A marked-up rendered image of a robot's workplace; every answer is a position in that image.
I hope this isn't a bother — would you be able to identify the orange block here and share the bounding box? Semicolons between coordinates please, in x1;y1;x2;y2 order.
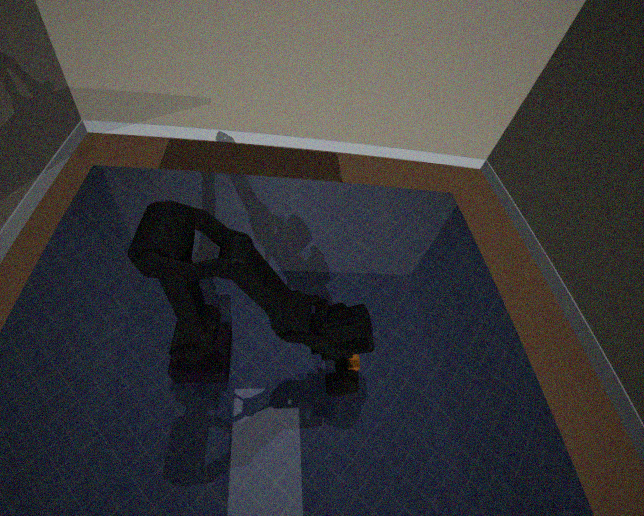
347;354;361;371

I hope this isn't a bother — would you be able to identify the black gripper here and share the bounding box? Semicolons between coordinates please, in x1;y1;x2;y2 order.
311;303;359;397

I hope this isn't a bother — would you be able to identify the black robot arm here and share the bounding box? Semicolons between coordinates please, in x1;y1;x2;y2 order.
127;200;374;365

